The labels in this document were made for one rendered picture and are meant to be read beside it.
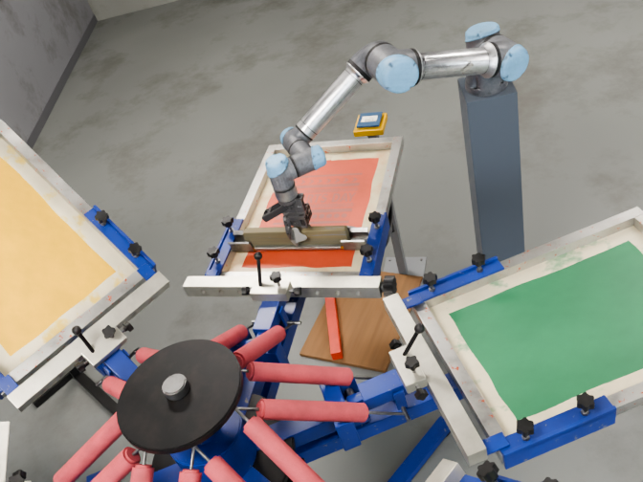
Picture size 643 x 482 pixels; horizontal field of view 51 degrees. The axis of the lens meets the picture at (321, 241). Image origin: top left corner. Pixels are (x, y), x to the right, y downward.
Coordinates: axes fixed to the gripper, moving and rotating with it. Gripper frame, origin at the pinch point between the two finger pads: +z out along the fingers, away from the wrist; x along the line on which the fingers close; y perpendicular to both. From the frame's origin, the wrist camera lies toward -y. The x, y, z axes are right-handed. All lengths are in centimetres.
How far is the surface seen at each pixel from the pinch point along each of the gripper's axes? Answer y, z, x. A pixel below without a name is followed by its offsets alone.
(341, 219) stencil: 11.9, 5.2, 15.8
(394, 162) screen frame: 28, 2, 44
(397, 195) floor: 0, 100, 142
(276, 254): -8.9, 5.3, -2.2
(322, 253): 8.9, 5.3, -2.0
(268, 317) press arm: 1.4, -3.2, -38.4
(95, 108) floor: -286, 101, 276
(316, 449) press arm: 22, 9, -74
